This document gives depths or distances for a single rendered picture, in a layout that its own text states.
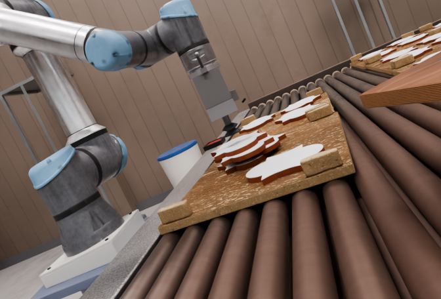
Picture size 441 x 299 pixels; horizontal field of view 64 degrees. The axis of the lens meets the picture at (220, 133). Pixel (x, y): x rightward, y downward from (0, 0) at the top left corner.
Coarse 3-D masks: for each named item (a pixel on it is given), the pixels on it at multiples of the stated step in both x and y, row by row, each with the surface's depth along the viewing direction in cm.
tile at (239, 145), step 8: (240, 136) 88; (248, 136) 83; (256, 136) 79; (264, 136) 79; (224, 144) 87; (232, 144) 82; (240, 144) 78; (248, 144) 75; (256, 144) 76; (216, 152) 82; (224, 152) 77; (232, 152) 75; (240, 152) 75; (216, 160) 78
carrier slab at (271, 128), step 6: (324, 96) 121; (318, 102) 114; (324, 102) 110; (330, 102) 106; (276, 114) 130; (300, 120) 100; (306, 120) 96; (264, 126) 117; (270, 126) 112; (276, 126) 107; (282, 126) 103; (288, 126) 99; (294, 126) 96; (246, 132) 121; (270, 132) 101; (276, 132) 98
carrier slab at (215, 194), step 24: (336, 120) 81; (288, 144) 79; (312, 144) 70; (336, 144) 63; (216, 168) 88; (336, 168) 52; (192, 192) 76; (216, 192) 68; (240, 192) 61; (264, 192) 56; (288, 192) 55; (192, 216) 61; (216, 216) 60
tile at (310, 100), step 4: (312, 96) 124; (316, 96) 121; (320, 96) 121; (300, 100) 129; (304, 100) 124; (308, 100) 120; (312, 100) 118; (292, 104) 128; (296, 104) 124; (300, 104) 120; (304, 104) 117; (308, 104) 117; (288, 108) 123; (292, 108) 119; (296, 108) 116; (280, 112) 124; (284, 112) 123; (288, 112) 118
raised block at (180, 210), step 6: (174, 204) 62; (180, 204) 61; (186, 204) 61; (162, 210) 62; (168, 210) 62; (174, 210) 62; (180, 210) 61; (186, 210) 61; (162, 216) 62; (168, 216) 62; (174, 216) 62; (180, 216) 61; (186, 216) 61; (162, 222) 63; (168, 222) 62
